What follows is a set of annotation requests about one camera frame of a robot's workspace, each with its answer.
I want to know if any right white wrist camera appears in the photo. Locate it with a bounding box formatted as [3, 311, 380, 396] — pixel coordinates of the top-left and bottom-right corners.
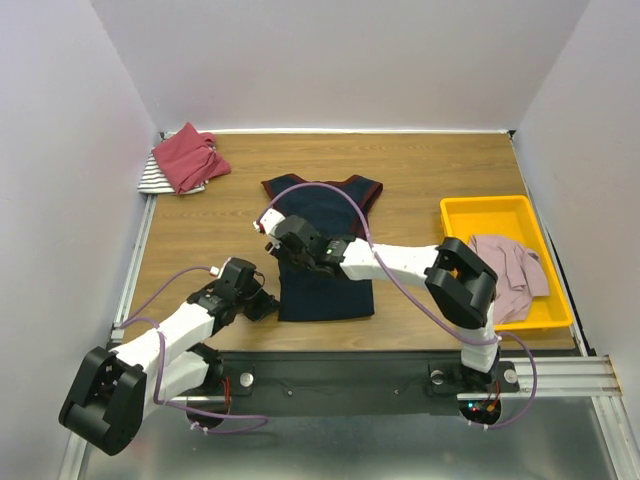
[253, 208, 285, 236]

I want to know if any striped folded tank top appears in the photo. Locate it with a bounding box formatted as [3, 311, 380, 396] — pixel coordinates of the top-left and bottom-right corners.
[137, 154, 177, 195]

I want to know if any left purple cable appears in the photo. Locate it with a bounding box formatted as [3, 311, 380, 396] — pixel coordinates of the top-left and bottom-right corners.
[117, 264, 271, 435]

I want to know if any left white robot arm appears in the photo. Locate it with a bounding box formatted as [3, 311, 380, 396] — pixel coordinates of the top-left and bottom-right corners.
[58, 257, 279, 455]

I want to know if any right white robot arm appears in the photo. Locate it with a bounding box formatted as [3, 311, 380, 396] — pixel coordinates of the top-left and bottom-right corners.
[254, 209, 500, 390]

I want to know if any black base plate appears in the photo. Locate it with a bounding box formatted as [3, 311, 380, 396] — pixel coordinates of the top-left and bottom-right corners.
[187, 351, 519, 417]

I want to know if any mauve tank top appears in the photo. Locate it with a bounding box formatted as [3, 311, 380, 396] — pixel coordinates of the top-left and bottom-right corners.
[469, 235, 550, 324]

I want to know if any yellow plastic bin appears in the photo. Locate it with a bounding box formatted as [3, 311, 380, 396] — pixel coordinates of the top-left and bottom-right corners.
[440, 195, 572, 331]

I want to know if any navy tank top maroon trim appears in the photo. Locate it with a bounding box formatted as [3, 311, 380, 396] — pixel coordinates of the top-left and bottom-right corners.
[262, 174, 383, 322]

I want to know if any red folded tank top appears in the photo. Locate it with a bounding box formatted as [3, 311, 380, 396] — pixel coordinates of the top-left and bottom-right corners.
[151, 122, 232, 194]

